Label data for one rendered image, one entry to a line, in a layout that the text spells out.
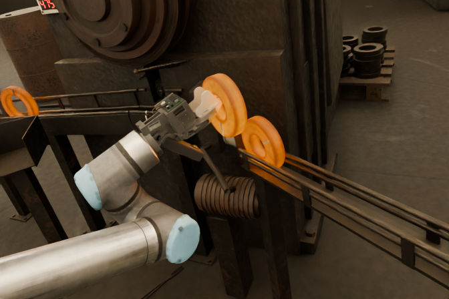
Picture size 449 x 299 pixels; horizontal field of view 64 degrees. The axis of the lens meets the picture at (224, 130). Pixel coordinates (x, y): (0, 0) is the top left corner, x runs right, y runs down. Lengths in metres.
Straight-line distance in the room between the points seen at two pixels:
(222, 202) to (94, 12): 0.67
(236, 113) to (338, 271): 0.94
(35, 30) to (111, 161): 3.32
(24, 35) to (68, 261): 3.51
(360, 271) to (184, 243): 0.97
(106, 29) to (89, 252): 0.70
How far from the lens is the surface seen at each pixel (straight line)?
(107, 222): 2.02
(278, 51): 1.13
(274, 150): 0.90
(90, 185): 0.76
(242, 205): 1.10
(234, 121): 0.80
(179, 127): 0.77
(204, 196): 1.15
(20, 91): 1.78
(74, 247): 0.64
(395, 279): 1.57
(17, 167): 1.51
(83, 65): 1.53
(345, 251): 1.63
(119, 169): 0.75
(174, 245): 0.71
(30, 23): 4.00
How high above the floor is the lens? 1.21
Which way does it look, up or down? 29 degrees down
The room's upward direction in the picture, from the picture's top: 11 degrees counter-clockwise
